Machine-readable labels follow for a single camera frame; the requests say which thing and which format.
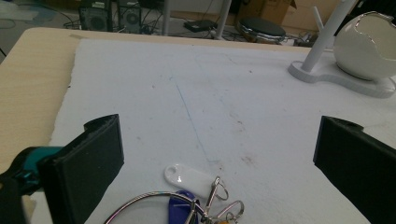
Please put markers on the white desk leg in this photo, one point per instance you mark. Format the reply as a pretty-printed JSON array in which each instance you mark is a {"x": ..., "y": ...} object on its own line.
[
  {"x": 223, "y": 18},
  {"x": 166, "y": 17}
]

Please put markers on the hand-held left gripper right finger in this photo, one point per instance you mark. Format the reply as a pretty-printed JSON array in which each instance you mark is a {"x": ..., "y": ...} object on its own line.
[{"x": 358, "y": 161}]

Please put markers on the black round stool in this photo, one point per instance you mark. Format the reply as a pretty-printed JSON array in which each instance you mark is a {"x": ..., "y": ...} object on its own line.
[{"x": 261, "y": 26}]

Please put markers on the computer tower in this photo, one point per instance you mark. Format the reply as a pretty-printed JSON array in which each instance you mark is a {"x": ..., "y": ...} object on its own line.
[
  {"x": 130, "y": 19},
  {"x": 95, "y": 20}
]

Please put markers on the white egg-shaped bowl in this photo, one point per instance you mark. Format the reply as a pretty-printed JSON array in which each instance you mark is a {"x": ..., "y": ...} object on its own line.
[{"x": 358, "y": 53}]

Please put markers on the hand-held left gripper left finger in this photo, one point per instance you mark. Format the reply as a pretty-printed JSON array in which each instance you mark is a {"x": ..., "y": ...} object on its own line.
[{"x": 81, "y": 174}]

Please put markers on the white plastic key tag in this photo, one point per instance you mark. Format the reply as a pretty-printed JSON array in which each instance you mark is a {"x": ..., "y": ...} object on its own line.
[{"x": 190, "y": 180}]

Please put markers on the cardboard box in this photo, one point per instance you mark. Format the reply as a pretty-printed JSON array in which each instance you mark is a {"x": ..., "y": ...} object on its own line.
[{"x": 274, "y": 11}]

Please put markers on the white foam mat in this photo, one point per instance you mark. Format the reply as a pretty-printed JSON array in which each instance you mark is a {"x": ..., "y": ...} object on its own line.
[{"x": 193, "y": 102}]

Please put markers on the flat black device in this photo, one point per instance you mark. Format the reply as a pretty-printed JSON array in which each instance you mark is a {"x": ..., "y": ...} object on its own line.
[{"x": 199, "y": 25}]

